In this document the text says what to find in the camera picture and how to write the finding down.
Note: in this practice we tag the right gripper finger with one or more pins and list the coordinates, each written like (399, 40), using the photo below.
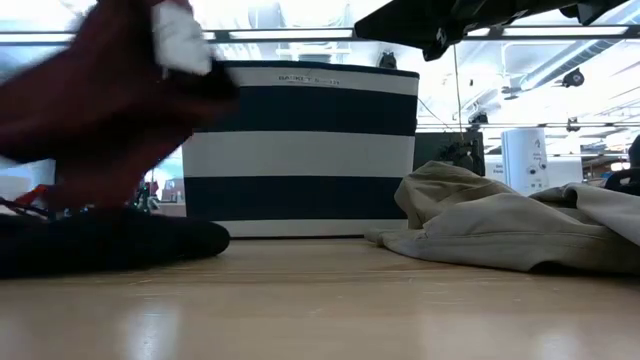
(442, 42)
(395, 25)

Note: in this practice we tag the khaki tan garment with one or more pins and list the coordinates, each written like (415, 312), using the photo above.
(440, 192)

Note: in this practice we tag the grey beige garment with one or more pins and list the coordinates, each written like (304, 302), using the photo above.
(500, 235)

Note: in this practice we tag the white printed paper tag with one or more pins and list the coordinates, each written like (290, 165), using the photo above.
(180, 40)

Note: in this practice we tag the maroon garment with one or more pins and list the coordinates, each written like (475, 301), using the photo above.
(100, 110)

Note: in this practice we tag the black garment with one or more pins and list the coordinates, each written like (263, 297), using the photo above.
(110, 245)

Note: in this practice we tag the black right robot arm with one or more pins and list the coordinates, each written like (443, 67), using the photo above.
(595, 7)

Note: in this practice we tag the small black mounted device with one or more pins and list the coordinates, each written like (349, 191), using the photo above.
(387, 61)

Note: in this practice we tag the black round ceiling fixture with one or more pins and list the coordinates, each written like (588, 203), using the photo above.
(573, 78)

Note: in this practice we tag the white cylindrical appliance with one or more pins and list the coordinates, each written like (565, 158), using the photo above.
(525, 160)

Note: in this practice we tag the navy white striped fabric basket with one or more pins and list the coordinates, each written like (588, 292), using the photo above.
(310, 155)

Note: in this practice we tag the black office chair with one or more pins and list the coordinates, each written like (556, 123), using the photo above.
(625, 182)

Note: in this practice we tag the black overhead frame bar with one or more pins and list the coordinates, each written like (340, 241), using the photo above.
(300, 34)

